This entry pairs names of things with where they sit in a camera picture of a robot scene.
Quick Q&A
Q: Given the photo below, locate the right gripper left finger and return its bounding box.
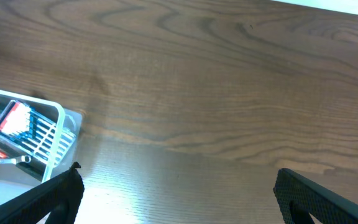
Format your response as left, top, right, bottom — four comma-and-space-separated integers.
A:
0, 162, 85, 224

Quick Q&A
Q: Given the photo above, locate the small claw hammer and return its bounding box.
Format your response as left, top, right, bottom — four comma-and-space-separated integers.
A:
0, 141, 45, 181

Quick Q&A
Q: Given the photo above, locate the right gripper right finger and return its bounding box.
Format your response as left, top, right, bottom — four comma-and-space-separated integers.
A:
273, 168, 358, 224

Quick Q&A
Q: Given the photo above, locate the clear plastic container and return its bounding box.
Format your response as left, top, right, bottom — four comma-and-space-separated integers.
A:
0, 90, 83, 205

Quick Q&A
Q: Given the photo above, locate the precision screwdriver set case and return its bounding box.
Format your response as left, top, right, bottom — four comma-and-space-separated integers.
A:
0, 100, 76, 167

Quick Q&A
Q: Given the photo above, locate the silver ring wrench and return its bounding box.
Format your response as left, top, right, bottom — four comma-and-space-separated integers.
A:
0, 156, 32, 165

